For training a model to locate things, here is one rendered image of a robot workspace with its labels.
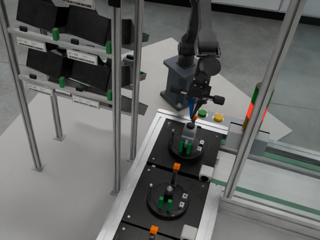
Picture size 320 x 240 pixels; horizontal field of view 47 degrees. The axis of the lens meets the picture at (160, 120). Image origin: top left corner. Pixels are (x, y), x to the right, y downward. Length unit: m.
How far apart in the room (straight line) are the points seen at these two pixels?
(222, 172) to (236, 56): 2.42
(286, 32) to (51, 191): 0.97
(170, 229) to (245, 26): 3.33
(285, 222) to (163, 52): 1.15
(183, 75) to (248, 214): 0.63
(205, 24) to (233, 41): 2.69
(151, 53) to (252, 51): 1.97
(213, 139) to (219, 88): 0.48
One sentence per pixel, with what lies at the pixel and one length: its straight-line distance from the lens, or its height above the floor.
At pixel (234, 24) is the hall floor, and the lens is 4.29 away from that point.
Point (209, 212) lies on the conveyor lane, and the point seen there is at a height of 0.95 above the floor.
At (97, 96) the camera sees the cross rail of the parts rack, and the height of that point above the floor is 1.31.
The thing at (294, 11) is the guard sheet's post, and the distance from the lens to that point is 0.88.
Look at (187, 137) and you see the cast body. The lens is 1.34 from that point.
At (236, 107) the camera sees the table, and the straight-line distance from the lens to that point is 1.81.
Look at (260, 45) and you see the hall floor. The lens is 4.01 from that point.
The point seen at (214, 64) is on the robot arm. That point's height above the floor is 1.36.
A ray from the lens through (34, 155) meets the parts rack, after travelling 1.46.
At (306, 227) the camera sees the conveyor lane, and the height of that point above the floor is 0.93.
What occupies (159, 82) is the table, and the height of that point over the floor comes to 0.86.
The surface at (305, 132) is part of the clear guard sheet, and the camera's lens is 1.08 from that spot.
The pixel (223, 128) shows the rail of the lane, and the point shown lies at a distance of 1.54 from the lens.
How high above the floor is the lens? 2.02
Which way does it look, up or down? 44 degrees down
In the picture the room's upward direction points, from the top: 6 degrees clockwise
